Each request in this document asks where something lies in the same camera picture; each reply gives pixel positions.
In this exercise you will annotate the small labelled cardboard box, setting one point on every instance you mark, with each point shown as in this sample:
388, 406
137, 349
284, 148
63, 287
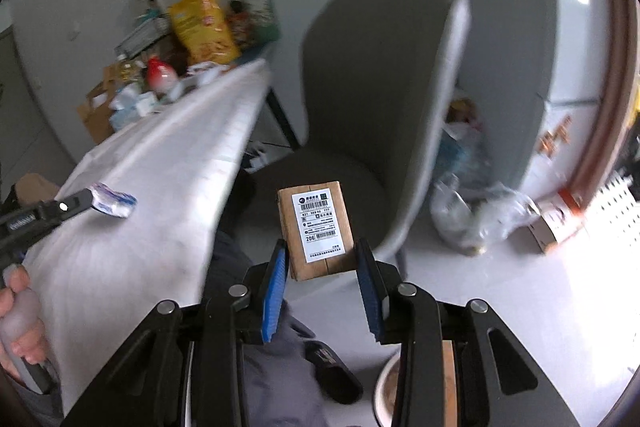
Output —
315, 217

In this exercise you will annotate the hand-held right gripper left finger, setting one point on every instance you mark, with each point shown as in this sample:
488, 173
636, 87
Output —
272, 297

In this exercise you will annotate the black table leg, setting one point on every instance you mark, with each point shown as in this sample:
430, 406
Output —
282, 119

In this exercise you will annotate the pale blue tissue box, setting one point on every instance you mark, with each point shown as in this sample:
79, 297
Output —
132, 107

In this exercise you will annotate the white game controller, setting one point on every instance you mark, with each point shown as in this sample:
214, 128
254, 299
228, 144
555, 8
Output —
205, 73

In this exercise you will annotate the grey upholstered chair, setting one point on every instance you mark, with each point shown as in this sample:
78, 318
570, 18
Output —
350, 82

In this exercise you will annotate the yellow oil bottle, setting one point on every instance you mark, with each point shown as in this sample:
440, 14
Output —
127, 72

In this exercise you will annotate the round brown bin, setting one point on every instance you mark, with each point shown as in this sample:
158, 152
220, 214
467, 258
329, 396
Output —
387, 392

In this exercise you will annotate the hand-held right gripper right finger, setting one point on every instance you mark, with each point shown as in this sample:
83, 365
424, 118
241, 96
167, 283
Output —
370, 297

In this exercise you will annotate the blue wet wipe packet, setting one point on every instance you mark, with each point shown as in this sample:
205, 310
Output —
115, 202

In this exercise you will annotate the orange fridge magnets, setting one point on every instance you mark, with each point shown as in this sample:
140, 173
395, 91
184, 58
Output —
555, 139

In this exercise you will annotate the person's grey trouser leg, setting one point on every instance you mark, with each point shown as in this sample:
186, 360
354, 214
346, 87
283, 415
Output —
280, 382

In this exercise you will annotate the person's left forearm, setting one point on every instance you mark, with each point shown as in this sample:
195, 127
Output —
25, 407

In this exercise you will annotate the red white round vase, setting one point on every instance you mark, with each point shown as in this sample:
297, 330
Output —
161, 77

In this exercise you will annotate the tan upholstered chair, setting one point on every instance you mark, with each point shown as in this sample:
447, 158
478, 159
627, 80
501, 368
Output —
35, 187

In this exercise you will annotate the black slipper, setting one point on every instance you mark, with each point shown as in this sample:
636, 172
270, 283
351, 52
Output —
335, 377

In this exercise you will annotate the yellow snack bag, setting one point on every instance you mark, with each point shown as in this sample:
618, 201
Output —
205, 27

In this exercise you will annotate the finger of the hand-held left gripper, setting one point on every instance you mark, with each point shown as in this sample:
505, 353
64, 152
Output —
65, 208

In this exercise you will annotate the orange white carton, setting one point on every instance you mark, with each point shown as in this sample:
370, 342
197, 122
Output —
555, 222

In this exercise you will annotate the white refrigerator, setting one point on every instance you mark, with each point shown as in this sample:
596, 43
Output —
565, 32

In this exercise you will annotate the white pegboard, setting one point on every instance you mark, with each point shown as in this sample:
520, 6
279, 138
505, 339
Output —
620, 197

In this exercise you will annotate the crumpled clear plastic bag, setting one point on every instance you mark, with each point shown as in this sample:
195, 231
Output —
470, 217

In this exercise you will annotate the red patterned box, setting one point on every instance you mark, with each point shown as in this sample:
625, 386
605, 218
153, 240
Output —
242, 27

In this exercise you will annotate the grey door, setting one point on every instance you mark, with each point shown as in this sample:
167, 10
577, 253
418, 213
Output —
20, 117

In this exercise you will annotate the person's left hand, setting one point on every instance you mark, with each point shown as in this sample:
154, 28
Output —
15, 278

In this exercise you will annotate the open brown cardboard box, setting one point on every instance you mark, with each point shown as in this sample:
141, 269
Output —
97, 117

